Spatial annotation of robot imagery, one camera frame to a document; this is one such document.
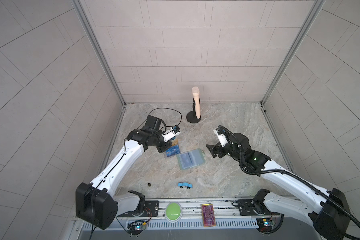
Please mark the blue card in stand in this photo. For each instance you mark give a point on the blue card in stand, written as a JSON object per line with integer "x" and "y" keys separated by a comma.
{"x": 172, "y": 151}

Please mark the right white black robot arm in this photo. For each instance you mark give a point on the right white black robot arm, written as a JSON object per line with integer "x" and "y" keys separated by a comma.
{"x": 324, "y": 210}

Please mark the green circuit board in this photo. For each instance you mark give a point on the green circuit board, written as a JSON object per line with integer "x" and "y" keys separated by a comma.
{"x": 137, "y": 225}
{"x": 264, "y": 224}

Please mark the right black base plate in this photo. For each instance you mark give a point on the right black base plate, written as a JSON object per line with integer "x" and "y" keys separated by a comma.
{"x": 253, "y": 208}

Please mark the green round button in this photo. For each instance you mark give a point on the green round button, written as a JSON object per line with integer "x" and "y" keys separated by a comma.
{"x": 173, "y": 212}

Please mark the left green circuit board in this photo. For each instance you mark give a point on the left green circuit board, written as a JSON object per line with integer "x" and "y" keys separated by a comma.
{"x": 137, "y": 225}

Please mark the purple patterned card box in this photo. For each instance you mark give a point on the purple patterned card box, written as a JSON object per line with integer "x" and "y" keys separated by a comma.
{"x": 208, "y": 215}

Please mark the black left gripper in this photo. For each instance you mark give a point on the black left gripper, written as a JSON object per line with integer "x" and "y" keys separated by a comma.
{"x": 165, "y": 145}

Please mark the blue toy car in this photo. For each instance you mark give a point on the blue toy car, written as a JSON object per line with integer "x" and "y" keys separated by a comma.
{"x": 185, "y": 185}

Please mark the right green circuit board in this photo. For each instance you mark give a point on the right green circuit board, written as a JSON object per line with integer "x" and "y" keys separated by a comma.
{"x": 264, "y": 224}

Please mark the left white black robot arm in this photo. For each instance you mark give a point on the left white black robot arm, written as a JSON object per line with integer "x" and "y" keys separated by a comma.
{"x": 96, "y": 202}

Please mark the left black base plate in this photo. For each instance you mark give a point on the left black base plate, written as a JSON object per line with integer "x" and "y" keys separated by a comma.
{"x": 150, "y": 209}

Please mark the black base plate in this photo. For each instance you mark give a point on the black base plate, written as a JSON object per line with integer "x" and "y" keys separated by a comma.
{"x": 150, "y": 209}
{"x": 253, "y": 208}

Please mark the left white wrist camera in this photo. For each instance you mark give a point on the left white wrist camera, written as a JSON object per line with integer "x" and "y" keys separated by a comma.
{"x": 171, "y": 133}

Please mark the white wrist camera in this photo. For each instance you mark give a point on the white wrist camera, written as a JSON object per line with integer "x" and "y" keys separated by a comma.
{"x": 222, "y": 138}
{"x": 171, "y": 133}

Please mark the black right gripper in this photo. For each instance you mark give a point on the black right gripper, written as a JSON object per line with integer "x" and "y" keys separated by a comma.
{"x": 218, "y": 147}

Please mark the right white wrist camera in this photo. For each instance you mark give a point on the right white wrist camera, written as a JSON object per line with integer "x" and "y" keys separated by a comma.
{"x": 222, "y": 138}

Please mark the black round microphone stand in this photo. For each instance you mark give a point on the black round microphone stand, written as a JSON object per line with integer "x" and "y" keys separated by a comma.
{"x": 191, "y": 116}

